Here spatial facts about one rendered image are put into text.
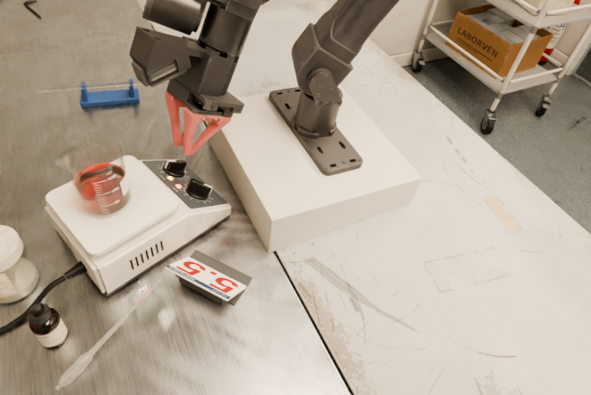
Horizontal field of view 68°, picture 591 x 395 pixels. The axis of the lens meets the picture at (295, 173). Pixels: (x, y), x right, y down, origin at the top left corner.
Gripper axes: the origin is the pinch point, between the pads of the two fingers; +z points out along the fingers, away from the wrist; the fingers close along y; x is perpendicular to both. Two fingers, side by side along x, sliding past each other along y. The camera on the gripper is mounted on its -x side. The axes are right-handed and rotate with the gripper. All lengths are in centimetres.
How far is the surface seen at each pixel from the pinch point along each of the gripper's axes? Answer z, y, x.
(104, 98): 5.9, -27.0, 2.0
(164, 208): 4.2, 8.5, -6.9
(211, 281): 9.8, 16.7, -3.3
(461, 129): -14, 17, 49
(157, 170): 4.5, -0.6, -2.6
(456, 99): -7, -49, 221
